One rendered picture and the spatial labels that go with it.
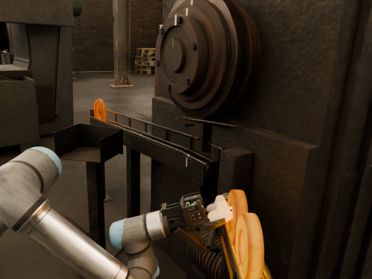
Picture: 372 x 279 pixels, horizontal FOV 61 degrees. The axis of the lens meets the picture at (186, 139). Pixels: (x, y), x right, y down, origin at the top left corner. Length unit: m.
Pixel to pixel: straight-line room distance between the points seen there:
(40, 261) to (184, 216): 1.25
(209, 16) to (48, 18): 2.73
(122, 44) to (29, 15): 4.81
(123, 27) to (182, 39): 7.11
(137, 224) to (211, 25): 0.67
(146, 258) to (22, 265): 1.14
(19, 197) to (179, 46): 0.70
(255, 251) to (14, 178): 0.55
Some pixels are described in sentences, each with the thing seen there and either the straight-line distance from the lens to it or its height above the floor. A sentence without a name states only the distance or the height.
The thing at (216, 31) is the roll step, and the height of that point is 1.20.
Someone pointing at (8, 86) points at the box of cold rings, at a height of 0.70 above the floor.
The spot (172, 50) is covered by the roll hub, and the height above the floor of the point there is 1.13.
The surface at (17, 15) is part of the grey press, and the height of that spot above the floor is 1.33.
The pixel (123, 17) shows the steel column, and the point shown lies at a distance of 8.27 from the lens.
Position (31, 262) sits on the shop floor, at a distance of 1.99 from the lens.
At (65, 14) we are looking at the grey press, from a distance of 3.77.
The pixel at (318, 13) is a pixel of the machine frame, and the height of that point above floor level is 1.26.
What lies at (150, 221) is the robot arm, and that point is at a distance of 0.88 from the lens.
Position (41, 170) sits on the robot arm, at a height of 0.84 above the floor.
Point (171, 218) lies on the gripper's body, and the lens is 0.89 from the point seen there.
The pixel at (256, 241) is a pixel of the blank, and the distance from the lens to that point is 0.71.
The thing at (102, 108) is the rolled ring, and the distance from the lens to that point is 2.18.
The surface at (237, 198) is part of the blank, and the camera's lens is 0.85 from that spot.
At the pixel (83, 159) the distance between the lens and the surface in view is 1.61.
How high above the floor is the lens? 1.17
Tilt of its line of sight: 17 degrees down
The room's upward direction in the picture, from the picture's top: 3 degrees clockwise
